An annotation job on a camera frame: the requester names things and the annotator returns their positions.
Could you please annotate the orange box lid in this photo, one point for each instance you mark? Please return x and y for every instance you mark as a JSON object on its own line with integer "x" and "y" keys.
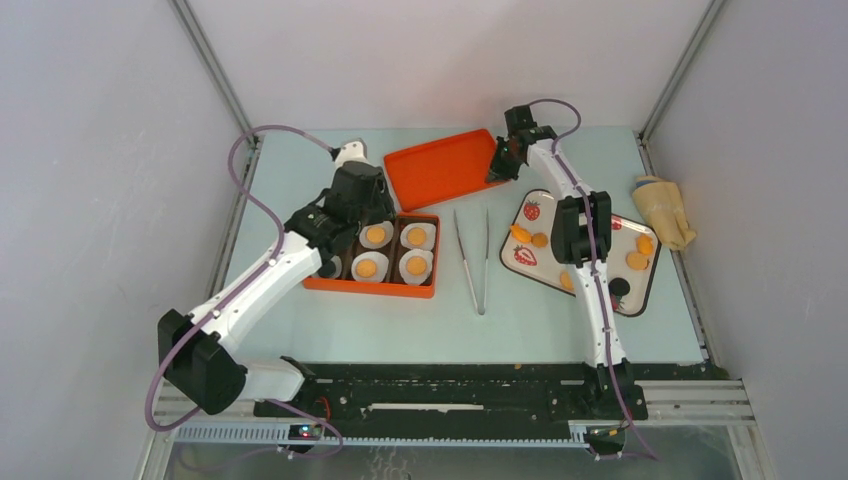
{"x": 441, "y": 170}

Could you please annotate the strawberry pattern tray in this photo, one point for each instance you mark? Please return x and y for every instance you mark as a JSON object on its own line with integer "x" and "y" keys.
{"x": 536, "y": 214}

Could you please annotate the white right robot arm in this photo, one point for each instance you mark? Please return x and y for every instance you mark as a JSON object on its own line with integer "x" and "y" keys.
{"x": 581, "y": 230}

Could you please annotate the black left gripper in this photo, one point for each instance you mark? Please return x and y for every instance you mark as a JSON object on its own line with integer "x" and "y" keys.
{"x": 385, "y": 206}

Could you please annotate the clear plastic tongs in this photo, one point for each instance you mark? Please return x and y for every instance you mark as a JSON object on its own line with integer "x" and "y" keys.
{"x": 479, "y": 305}

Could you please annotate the yellow cloth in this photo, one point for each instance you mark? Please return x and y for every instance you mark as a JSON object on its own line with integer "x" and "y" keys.
{"x": 661, "y": 206}

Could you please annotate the white paper cup liner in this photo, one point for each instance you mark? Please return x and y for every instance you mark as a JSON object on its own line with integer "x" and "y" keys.
{"x": 389, "y": 228}
{"x": 383, "y": 267}
{"x": 331, "y": 269}
{"x": 415, "y": 280}
{"x": 431, "y": 230}

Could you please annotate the orange cookie box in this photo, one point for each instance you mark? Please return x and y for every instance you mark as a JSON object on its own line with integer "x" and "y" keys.
{"x": 393, "y": 285}

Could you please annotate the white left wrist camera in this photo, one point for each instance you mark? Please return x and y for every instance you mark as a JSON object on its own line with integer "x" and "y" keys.
{"x": 354, "y": 150}

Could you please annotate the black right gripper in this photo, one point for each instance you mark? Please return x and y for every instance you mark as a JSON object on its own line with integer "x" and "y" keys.
{"x": 496, "y": 174}

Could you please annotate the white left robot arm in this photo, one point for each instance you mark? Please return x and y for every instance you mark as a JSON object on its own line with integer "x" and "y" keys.
{"x": 199, "y": 350}

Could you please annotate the black cookie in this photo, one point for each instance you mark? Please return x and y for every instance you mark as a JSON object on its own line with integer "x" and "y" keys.
{"x": 619, "y": 287}

